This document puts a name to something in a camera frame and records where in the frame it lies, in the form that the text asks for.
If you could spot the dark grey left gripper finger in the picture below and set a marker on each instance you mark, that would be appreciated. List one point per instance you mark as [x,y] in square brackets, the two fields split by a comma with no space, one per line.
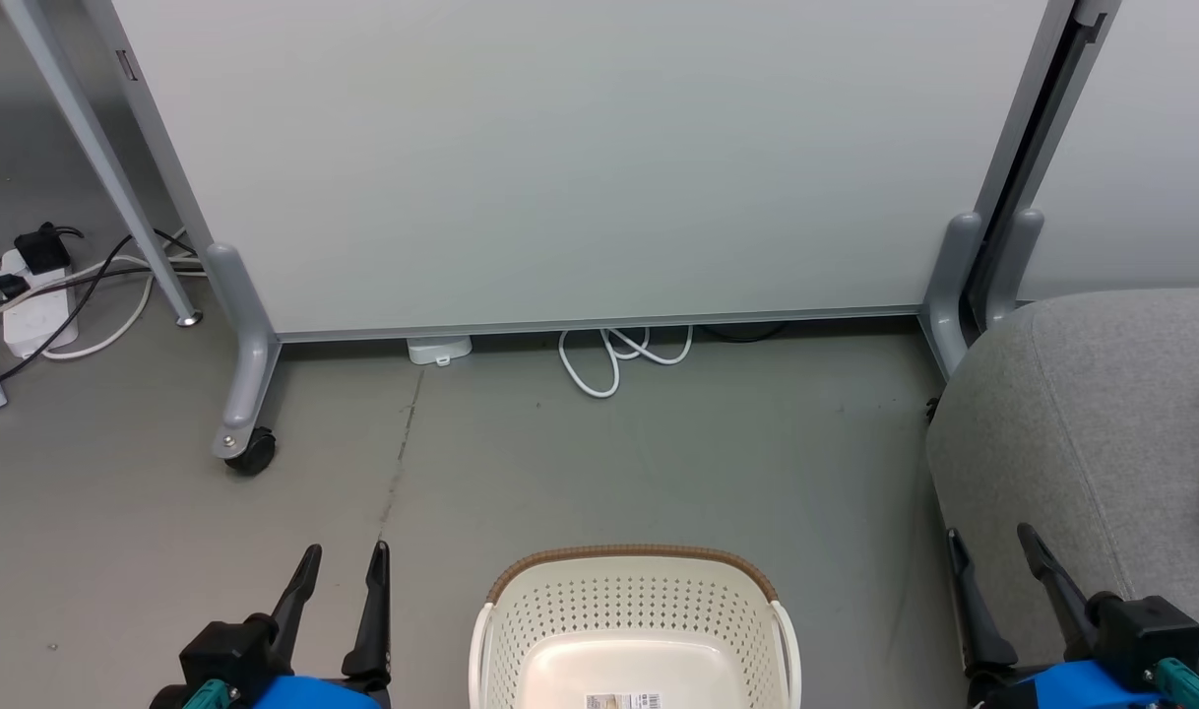
[373,630]
[296,611]

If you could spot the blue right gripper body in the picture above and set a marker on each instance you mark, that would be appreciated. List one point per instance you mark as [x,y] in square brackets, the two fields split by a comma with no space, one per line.
[1072,689]

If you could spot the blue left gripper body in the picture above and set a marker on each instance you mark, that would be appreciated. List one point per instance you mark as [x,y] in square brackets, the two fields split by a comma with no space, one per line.
[314,694]

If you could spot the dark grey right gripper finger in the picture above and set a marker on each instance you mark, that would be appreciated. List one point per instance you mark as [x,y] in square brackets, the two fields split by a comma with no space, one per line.
[1062,596]
[978,630]

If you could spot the cream perforated laundry basket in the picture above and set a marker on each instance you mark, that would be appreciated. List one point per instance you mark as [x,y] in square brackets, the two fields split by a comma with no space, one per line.
[629,611]

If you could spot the black caster wheel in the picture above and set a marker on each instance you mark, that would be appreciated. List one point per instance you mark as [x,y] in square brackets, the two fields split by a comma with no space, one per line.
[253,453]

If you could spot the grey fabric sofa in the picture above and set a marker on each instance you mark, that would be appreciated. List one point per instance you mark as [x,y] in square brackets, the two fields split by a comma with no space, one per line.
[1102,423]

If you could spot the grey partition foot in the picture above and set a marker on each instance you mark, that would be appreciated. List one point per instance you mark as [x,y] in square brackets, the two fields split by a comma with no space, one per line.
[949,295]
[250,384]
[1018,266]

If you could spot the barcode sticker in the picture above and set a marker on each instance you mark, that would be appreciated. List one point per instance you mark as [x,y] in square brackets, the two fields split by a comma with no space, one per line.
[624,701]

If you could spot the small white adapter box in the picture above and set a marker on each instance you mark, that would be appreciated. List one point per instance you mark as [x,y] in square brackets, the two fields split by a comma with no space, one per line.
[439,349]

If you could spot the white power strip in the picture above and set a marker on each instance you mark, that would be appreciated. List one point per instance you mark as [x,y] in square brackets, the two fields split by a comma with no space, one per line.
[33,320]

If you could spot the black power adapter plug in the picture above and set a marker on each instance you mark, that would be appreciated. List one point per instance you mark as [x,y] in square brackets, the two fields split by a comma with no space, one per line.
[40,249]

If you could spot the white partition panel, black edge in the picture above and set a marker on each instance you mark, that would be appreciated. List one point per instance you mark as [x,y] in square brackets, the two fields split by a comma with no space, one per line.
[1151,128]

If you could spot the grey slanted metal leg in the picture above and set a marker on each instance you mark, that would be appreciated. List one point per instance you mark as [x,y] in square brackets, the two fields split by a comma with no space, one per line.
[107,167]

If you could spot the large white partition panel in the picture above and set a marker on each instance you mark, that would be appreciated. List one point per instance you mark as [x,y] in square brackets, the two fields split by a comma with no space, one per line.
[580,148]

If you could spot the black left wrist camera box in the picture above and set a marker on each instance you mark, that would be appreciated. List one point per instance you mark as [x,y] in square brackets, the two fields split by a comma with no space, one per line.
[225,650]

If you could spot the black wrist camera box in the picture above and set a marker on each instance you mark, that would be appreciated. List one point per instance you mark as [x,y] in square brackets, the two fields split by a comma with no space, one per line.
[1146,630]
[225,650]

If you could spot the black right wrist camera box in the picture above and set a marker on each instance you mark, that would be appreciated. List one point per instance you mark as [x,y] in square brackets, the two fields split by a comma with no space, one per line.
[1146,630]

